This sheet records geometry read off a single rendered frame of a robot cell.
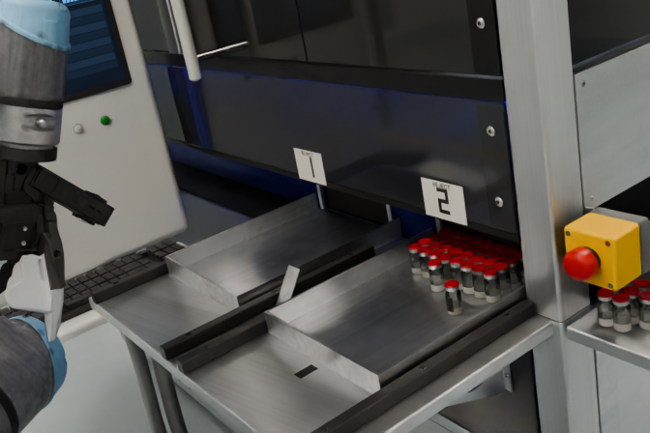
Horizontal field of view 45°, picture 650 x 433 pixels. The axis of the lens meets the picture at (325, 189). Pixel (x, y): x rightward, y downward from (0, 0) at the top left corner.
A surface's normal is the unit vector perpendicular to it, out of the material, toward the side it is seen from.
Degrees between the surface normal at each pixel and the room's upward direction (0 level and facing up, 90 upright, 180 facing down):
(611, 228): 0
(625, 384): 90
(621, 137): 90
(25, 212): 95
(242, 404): 0
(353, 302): 0
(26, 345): 45
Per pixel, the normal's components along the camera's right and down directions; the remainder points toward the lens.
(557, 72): 0.59, 0.17
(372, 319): -0.18, -0.93
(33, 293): 0.68, -0.36
